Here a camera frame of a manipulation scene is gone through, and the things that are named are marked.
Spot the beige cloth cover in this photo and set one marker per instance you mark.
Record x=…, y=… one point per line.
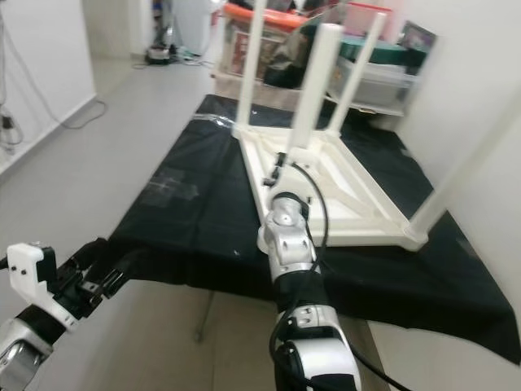
x=273, y=96

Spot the clear tape cross patch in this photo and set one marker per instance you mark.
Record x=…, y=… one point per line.
x=172, y=187

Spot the dark printed carton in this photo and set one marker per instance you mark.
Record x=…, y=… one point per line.
x=418, y=37

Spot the clear plastic storage box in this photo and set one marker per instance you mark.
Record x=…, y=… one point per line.
x=387, y=85

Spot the black plastic table cloth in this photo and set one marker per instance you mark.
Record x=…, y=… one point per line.
x=195, y=244

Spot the metal folding table leg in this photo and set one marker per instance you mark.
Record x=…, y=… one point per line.
x=203, y=322

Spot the clear storage box orange lid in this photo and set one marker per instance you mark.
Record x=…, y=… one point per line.
x=273, y=49

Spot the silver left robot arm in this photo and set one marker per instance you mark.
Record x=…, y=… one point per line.
x=28, y=354

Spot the black shiny bag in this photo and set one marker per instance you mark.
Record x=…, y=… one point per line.
x=289, y=65

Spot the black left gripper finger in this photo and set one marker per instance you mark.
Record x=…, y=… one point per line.
x=126, y=270
x=83, y=256

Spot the white plastic children table top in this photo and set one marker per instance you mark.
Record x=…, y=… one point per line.
x=366, y=204

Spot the garment steamer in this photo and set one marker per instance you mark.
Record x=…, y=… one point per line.
x=159, y=53

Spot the white appliance cabinet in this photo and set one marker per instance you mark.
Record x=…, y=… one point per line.
x=194, y=24

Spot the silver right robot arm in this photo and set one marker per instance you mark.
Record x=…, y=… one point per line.
x=289, y=244

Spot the clear tape strip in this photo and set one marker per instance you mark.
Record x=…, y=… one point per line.
x=216, y=121

